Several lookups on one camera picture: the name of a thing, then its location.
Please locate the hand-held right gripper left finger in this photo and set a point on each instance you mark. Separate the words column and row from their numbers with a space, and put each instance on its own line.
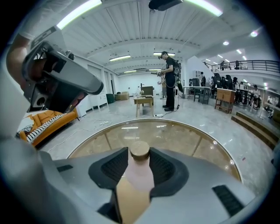
column 72, row 186

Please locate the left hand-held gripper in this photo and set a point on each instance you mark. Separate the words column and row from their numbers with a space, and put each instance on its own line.
column 43, row 36

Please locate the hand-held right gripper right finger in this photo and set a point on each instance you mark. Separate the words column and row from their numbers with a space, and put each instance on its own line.
column 197, row 183

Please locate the person's left forearm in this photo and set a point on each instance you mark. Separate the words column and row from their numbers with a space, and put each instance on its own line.
column 16, row 61

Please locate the person's left hand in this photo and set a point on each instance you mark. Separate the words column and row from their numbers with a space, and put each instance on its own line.
column 37, row 68

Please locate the white side cabinet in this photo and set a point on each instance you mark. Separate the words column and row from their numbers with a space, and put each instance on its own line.
column 82, row 109

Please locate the green bin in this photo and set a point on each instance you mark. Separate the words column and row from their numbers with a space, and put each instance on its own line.
column 110, row 98

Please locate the long ceiling light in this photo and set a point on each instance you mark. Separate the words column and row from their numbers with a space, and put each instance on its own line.
column 155, row 53
column 120, row 58
column 207, row 7
column 76, row 13

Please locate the cardboard box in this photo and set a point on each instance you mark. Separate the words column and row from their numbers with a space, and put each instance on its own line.
column 122, row 95

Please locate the white power strip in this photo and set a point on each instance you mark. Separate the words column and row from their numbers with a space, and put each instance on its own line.
column 159, row 115
column 103, row 123

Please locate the orange sofa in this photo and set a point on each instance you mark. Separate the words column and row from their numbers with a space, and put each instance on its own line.
column 50, row 116

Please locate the pale flower bunch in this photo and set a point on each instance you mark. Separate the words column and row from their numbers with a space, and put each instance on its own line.
column 139, row 93

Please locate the small wooden table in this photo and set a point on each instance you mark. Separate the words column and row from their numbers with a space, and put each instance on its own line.
column 143, row 100

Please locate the black white striped throw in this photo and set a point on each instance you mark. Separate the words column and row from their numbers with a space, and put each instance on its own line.
column 43, row 128

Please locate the dark counter unit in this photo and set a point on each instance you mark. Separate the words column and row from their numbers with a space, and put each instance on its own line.
column 147, row 89

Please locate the person's white t-shirt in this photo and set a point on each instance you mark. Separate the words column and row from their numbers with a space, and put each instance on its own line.
column 37, row 17

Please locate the wooden steps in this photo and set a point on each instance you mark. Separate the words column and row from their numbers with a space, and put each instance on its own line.
column 256, row 127

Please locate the wooden cabinet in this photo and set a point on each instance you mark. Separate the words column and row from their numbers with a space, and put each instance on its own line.
column 225, row 97

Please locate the white desk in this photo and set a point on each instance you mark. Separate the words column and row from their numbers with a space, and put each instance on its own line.
column 197, row 88

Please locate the row of black office chairs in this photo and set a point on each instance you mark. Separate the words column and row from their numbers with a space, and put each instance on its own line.
column 225, row 82

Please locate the black balcony railing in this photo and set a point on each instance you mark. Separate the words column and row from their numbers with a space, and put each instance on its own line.
column 251, row 65

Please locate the black head camera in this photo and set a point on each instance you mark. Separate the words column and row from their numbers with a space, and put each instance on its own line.
column 166, row 4

